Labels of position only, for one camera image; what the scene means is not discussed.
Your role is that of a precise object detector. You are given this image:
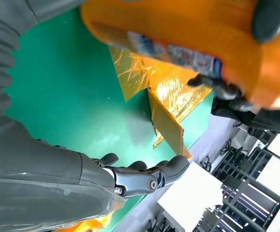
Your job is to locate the green table mat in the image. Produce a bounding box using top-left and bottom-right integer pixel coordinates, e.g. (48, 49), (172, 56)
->
(6, 7), (214, 232)

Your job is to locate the yellow taped cardboard box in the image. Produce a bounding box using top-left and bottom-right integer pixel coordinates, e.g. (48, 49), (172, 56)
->
(109, 47), (213, 160)

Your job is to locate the black office chair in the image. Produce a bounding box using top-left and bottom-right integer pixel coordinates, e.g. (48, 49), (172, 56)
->
(199, 156), (212, 173)
(219, 138), (232, 157)

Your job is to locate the black metal desk frame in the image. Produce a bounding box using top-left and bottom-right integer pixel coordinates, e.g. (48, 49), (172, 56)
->
(193, 128), (280, 232)

